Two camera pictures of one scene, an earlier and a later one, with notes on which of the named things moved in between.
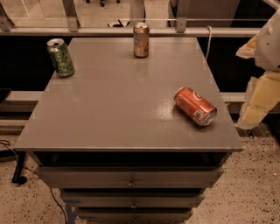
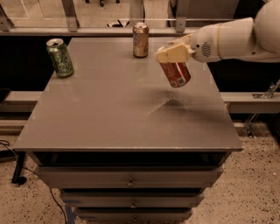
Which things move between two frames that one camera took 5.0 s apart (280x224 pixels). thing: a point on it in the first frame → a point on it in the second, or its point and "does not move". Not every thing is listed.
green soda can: x=60 y=58 does not move
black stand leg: x=17 y=177 does not move
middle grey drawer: x=134 y=199 does not move
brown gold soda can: x=141 y=40 does not move
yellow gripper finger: x=264 y=92 → x=177 y=53
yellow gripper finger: x=248 y=50 → x=186 y=39
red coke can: x=201 y=111 → x=178 y=73
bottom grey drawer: x=134 y=215 does not move
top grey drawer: x=132 y=177 does not move
